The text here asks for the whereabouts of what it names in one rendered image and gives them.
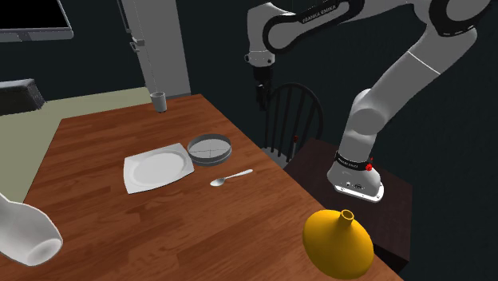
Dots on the grey cup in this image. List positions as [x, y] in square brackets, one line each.
[158, 102]

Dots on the dark grey couch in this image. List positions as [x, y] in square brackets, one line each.
[17, 97]

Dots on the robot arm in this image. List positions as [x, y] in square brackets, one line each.
[393, 81]

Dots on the yellow vase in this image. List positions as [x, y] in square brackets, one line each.
[336, 249]

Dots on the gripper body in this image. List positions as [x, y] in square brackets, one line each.
[262, 81]

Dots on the silver spoon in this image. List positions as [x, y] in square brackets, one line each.
[218, 181]

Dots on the grey door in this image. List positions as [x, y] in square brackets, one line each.
[159, 43]

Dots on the white vase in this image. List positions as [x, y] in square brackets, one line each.
[25, 233]

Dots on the black screen with grey frame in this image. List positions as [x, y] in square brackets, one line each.
[33, 17]

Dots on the dark robot stand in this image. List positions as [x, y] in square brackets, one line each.
[393, 218]

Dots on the white square plate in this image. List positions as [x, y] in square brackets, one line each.
[157, 168]

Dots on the black wooden chair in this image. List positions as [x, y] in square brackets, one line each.
[290, 116]

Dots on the grey round pan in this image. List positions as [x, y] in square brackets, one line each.
[209, 149]

